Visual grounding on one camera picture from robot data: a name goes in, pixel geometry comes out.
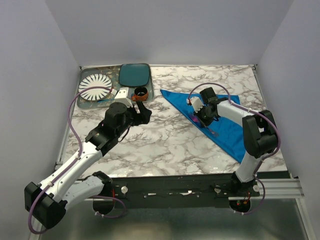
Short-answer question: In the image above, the blue cloth napkin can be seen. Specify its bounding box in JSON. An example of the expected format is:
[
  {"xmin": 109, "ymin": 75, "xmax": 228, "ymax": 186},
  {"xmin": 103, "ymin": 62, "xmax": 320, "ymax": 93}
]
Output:
[{"xmin": 160, "ymin": 89, "xmax": 246, "ymax": 163}]

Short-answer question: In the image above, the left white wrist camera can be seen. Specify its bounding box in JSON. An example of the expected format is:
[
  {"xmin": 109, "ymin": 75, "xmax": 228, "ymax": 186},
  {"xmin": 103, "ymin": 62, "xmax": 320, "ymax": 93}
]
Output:
[{"xmin": 114, "ymin": 87, "xmax": 133, "ymax": 108}]

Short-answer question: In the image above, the blue plastic fork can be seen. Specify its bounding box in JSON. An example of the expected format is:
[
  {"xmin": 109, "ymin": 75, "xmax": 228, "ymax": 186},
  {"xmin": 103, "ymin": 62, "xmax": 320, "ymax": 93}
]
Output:
[{"xmin": 97, "ymin": 98, "xmax": 115, "ymax": 103}]

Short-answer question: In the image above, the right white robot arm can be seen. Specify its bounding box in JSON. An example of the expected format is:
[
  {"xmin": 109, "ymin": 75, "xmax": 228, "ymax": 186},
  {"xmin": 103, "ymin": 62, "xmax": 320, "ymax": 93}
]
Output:
[{"xmin": 188, "ymin": 87, "xmax": 281, "ymax": 196}]

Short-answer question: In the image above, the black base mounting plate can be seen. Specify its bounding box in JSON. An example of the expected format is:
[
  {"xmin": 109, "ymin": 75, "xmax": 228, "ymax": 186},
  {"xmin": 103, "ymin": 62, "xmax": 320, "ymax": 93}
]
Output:
[{"xmin": 81, "ymin": 172, "xmax": 261, "ymax": 210}]

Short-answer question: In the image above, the aluminium frame rail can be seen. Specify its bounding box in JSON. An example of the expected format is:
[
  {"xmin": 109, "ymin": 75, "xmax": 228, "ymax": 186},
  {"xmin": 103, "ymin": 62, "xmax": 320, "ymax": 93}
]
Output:
[{"xmin": 261, "ymin": 178, "xmax": 305, "ymax": 199}]

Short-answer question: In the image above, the teal square plate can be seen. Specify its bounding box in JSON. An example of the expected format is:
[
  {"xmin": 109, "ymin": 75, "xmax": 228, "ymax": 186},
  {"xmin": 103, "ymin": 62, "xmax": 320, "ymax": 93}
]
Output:
[{"xmin": 118, "ymin": 63, "xmax": 151, "ymax": 88}]

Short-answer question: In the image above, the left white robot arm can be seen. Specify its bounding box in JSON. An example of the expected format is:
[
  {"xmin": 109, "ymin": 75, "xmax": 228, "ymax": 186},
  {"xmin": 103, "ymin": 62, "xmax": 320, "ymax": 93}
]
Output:
[{"xmin": 24, "ymin": 101, "xmax": 152, "ymax": 234}]

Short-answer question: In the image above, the white striped round plate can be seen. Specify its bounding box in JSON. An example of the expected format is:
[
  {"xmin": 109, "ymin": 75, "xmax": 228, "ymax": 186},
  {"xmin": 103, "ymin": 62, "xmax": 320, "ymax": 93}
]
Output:
[{"xmin": 78, "ymin": 73, "xmax": 113, "ymax": 102}]

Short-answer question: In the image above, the green patterned tray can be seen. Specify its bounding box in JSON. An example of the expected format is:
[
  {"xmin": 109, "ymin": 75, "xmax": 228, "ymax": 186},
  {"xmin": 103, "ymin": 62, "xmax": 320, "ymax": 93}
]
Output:
[{"xmin": 77, "ymin": 63, "xmax": 155, "ymax": 109}]

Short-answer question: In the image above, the iridescent purple fork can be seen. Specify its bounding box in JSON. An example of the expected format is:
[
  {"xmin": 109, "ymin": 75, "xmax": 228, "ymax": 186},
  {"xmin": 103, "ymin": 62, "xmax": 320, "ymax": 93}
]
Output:
[{"xmin": 189, "ymin": 112, "xmax": 221, "ymax": 138}]

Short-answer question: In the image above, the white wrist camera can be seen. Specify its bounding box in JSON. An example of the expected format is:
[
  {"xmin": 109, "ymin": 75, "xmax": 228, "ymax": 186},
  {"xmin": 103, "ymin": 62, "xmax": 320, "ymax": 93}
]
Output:
[
  {"xmin": 114, "ymin": 87, "xmax": 133, "ymax": 108},
  {"xmin": 187, "ymin": 96, "xmax": 204, "ymax": 113}
]

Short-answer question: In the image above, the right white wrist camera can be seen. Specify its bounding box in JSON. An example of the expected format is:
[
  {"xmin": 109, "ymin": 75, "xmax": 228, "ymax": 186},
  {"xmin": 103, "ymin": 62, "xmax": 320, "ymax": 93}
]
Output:
[{"xmin": 187, "ymin": 96, "xmax": 204, "ymax": 113}]

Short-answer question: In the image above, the orange brown mug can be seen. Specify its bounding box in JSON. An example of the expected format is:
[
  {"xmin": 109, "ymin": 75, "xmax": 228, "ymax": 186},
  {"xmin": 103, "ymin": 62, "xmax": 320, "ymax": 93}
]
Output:
[{"xmin": 131, "ymin": 86, "xmax": 149, "ymax": 102}]

